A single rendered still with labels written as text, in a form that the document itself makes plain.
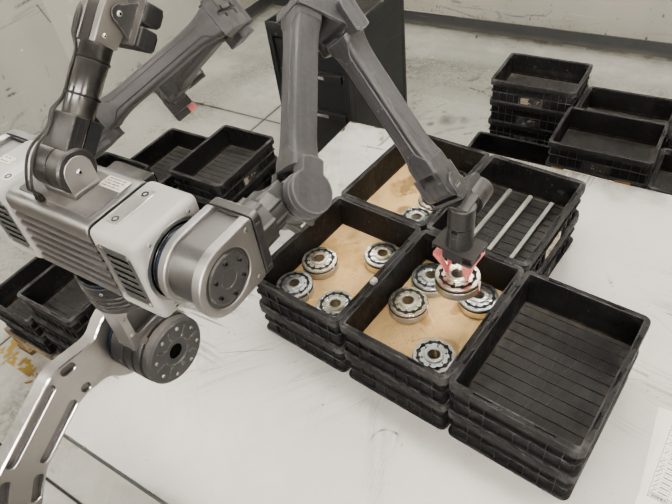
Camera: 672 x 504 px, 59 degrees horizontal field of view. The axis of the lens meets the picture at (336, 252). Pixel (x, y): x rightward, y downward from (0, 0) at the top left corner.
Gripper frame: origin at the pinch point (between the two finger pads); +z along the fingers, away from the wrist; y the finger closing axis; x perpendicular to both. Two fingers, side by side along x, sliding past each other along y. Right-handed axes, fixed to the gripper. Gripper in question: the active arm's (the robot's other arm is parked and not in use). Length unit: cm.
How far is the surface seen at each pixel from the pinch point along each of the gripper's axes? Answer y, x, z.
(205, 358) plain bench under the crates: 58, 36, 37
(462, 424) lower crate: -13.5, 18.3, 26.0
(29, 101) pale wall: 330, -46, 73
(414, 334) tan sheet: 8.1, 4.9, 22.9
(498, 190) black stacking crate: 18, -57, 22
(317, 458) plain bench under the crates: 12, 41, 37
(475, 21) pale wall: 165, -316, 93
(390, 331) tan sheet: 13.7, 7.5, 23.1
